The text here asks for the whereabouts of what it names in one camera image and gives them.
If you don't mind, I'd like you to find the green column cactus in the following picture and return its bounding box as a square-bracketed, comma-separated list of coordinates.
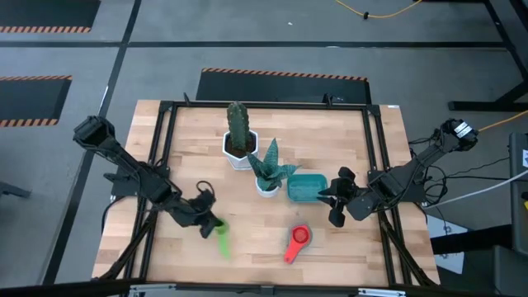
[226, 101, 252, 153]

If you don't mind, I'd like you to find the red measuring cup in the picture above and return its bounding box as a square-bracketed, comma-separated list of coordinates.
[283, 224, 314, 266]

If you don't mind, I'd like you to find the grey metal foot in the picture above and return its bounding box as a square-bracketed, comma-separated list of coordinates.
[0, 181, 32, 201]

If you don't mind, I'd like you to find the black stand foot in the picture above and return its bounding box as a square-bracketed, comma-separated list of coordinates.
[448, 80, 528, 112]

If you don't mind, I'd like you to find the striped green snake plant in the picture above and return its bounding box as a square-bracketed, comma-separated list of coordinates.
[246, 139, 301, 191]

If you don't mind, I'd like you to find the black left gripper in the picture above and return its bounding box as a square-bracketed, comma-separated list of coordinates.
[179, 191, 228, 240]

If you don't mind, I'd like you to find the black metal table frame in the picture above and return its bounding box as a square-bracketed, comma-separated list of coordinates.
[92, 92, 441, 290]

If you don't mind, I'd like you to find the black hazard-striped floor mat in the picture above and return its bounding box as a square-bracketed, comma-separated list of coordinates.
[0, 75, 73, 128]
[195, 67, 372, 105]
[0, 0, 102, 34]

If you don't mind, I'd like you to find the grey cabinet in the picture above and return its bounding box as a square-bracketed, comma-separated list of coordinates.
[508, 131, 528, 257]

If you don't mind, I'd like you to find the white round plant pot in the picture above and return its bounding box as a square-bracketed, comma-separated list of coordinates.
[254, 177, 281, 199]

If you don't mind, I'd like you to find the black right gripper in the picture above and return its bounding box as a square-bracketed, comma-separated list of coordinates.
[317, 166, 362, 229]

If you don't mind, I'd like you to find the white hexagonal plant pot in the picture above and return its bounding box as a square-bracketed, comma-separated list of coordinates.
[221, 130, 259, 172]

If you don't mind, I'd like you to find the yellow extension cord with plug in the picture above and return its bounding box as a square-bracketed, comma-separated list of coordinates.
[478, 109, 528, 133]

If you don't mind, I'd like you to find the teal plastic basket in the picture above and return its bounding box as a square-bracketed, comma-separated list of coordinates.
[286, 173, 329, 204]

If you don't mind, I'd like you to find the white cable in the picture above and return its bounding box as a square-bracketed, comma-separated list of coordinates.
[428, 168, 528, 210]

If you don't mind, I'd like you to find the yellow cable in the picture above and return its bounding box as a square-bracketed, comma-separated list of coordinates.
[336, 0, 424, 21]

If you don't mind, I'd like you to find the green measuring cup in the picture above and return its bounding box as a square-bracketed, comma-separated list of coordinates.
[214, 220, 232, 260]

